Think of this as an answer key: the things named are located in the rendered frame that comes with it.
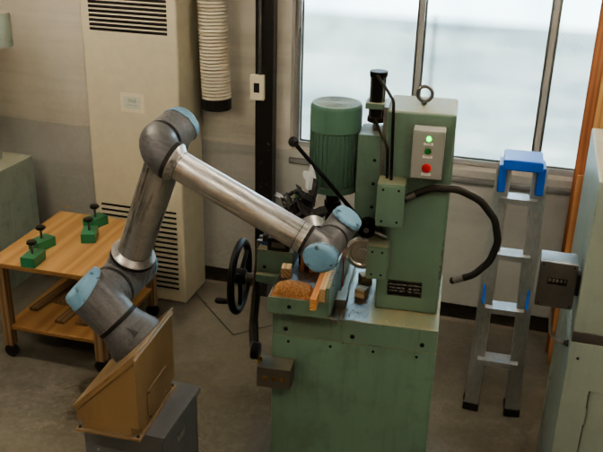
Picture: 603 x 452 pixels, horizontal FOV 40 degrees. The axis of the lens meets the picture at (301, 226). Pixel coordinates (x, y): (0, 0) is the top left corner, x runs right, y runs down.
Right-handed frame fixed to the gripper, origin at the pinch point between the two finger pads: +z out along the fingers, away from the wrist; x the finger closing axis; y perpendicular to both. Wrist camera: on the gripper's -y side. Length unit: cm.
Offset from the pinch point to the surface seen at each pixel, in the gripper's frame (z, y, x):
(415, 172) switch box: -11.8, -20.7, -30.4
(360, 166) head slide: 3.0, -19.0, -14.9
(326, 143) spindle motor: 10.9, -8.0, -11.6
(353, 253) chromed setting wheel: -15.7, -31.2, 5.2
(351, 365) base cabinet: -41, -49, 31
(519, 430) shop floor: -54, -159, 24
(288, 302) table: -25.3, -18.1, 28.4
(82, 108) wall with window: 186, -48, 135
